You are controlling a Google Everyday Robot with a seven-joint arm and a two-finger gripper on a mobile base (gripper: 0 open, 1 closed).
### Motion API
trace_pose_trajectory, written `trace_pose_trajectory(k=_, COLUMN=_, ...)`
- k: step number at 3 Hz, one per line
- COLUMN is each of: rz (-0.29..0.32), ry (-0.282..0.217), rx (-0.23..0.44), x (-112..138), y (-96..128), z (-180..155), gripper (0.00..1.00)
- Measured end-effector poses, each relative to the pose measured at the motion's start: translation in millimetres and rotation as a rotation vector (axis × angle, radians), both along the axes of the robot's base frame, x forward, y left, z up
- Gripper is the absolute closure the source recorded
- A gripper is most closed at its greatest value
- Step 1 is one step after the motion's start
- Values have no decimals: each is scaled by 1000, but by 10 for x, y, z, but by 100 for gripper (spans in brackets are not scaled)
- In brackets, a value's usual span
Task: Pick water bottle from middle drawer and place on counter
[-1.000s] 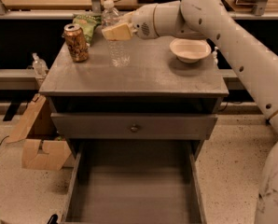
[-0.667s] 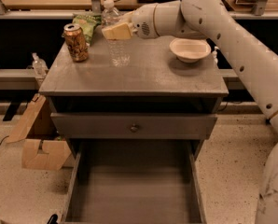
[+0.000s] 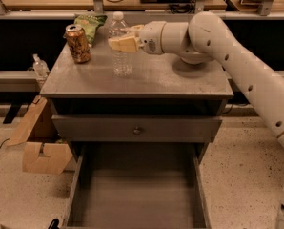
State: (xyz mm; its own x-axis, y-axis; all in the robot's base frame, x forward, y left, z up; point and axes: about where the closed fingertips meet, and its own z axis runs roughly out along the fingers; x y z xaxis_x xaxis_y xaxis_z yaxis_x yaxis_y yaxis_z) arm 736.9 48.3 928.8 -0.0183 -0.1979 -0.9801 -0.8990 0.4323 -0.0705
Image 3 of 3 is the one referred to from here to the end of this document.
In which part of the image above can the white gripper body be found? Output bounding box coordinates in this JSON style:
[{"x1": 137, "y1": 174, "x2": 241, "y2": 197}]
[{"x1": 139, "y1": 21, "x2": 166, "y2": 55}]

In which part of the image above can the clear plastic water bottle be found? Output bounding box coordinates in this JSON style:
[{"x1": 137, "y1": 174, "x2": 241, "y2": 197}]
[{"x1": 109, "y1": 11, "x2": 132, "y2": 76}]

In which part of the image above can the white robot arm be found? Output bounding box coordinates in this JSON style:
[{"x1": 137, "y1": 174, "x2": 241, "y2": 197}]
[{"x1": 109, "y1": 11, "x2": 284, "y2": 229}]

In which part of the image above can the grey wooden drawer cabinet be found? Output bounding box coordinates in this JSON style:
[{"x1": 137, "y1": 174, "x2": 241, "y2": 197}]
[{"x1": 39, "y1": 13, "x2": 234, "y2": 155}]

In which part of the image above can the round brass drawer knob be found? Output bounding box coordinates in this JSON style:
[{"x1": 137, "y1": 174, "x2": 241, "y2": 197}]
[{"x1": 132, "y1": 127, "x2": 141, "y2": 135}]

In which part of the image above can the clear sanitizer pump bottle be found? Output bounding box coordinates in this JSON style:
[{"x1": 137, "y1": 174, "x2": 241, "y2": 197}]
[{"x1": 33, "y1": 54, "x2": 50, "y2": 79}]

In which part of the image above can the closed grey top drawer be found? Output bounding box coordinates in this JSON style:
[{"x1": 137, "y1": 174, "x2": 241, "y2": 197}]
[{"x1": 52, "y1": 115, "x2": 222, "y2": 143}]

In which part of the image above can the open grey middle drawer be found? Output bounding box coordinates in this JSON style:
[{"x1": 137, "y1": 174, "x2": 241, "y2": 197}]
[{"x1": 61, "y1": 143, "x2": 211, "y2": 229}]

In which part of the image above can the green chip bag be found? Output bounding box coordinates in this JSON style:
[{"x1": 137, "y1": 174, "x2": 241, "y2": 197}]
[{"x1": 74, "y1": 14, "x2": 107, "y2": 46}]

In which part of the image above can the brown patterned drink can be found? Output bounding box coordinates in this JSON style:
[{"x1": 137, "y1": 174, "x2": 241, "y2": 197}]
[{"x1": 65, "y1": 24, "x2": 91, "y2": 63}]

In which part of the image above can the open cardboard box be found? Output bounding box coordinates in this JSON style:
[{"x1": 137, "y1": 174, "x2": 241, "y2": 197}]
[{"x1": 7, "y1": 96, "x2": 73, "y2": 175}]

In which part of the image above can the wooden workbench with frame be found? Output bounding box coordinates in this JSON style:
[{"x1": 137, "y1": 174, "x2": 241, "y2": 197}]
[{"x1": 0, "y1": 0, "x2": 284, "y2": 19}]

